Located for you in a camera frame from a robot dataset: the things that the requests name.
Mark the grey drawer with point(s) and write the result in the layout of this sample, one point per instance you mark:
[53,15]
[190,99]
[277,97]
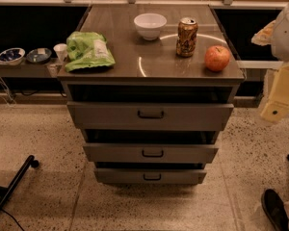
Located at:
[149,116]
[150,153]
[149,176]

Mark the white bowl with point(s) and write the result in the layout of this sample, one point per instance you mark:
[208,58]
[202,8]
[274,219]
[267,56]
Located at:
[149,25]

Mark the grey bottom drawer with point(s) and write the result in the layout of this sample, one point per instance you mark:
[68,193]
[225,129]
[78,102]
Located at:
[149,176]

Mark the grey top drawer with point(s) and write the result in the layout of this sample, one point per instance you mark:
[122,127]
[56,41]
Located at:
[149,116]

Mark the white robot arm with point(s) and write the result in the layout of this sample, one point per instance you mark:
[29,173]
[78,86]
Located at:
[276,34]

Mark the low side shelf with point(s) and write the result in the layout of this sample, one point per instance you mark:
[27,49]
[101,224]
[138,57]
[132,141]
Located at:
[27,70]

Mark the green chip bag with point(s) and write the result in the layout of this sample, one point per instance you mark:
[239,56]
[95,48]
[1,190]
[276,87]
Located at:
[86,50]

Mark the gold soda can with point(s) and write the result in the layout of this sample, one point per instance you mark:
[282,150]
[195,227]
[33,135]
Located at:
[186,37]

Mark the black shoe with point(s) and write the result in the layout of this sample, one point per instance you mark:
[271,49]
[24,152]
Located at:
[273,207]

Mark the black chair leg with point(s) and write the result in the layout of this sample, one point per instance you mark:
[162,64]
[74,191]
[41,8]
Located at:
[6,192]

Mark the white paper cup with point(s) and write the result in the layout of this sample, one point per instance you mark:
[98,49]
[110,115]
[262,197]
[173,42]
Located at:
[60,50]

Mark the blue patterned bowl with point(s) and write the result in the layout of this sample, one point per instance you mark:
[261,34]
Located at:
[12,56]

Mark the dark glazed bowl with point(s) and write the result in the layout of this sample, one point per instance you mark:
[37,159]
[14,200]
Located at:
[39,56]

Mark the red apple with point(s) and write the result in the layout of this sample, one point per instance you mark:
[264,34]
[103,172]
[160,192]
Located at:
[216,58]

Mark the grey middle drawer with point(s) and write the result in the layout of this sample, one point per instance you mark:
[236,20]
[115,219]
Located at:
[150,153]

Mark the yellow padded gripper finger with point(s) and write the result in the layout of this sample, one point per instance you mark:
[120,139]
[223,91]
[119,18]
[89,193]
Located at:
[277,105]

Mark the grey drawer cabinet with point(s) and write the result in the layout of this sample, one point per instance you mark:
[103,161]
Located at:
[150,71]

